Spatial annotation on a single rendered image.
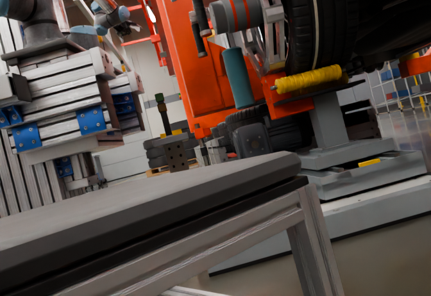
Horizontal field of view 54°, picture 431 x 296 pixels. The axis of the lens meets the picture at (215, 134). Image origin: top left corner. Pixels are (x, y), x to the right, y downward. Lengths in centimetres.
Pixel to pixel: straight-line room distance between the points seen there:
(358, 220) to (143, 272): 105
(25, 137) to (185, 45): 91
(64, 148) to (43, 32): 41
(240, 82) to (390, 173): 69
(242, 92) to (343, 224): 74
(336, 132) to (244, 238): 137
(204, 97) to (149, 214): 174
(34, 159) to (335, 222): 107
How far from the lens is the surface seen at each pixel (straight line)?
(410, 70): 459
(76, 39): 205
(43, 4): 159
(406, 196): 137
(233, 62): 179
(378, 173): 149
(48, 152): 164
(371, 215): 133
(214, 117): 398
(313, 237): 44
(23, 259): 29
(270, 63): 159
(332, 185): 144
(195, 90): 205
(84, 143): 159
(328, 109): 171
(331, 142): 171
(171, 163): 217
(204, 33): 153
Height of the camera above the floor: 37
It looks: 1 degrees up
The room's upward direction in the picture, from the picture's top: 15 degrees counter-clockwise
